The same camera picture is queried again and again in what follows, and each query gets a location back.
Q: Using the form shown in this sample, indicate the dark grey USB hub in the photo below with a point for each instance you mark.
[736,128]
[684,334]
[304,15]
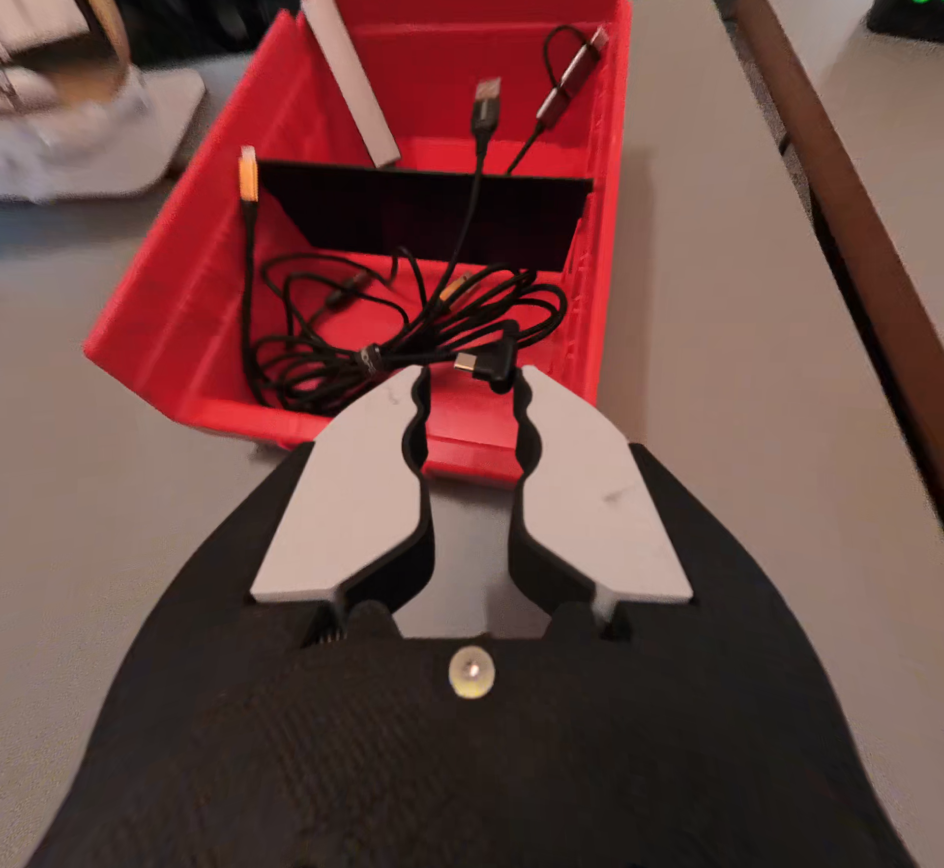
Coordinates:
[346,71]

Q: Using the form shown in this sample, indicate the black bin divider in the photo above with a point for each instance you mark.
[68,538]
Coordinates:
[413,211]

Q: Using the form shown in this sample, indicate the red storage bin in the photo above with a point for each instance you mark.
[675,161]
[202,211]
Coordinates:
[184,256]

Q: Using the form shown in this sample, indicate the grey desk with brown edge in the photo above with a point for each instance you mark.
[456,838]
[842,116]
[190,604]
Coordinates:
[833,34]

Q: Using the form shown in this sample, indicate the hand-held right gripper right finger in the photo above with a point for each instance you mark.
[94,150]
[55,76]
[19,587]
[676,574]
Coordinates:
[597,506]

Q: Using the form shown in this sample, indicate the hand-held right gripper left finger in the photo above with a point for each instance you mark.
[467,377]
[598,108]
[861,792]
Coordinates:
[346,506]

